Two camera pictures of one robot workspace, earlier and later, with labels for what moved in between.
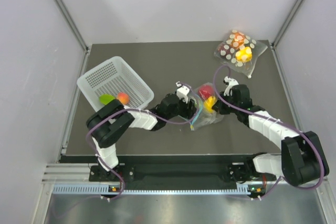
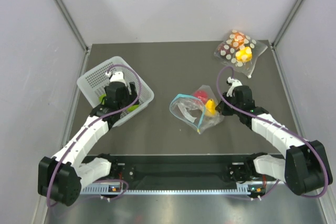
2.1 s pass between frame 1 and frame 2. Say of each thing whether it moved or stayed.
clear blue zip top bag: moved
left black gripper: moved
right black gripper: stayed
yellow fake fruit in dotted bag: stayed
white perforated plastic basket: stayed
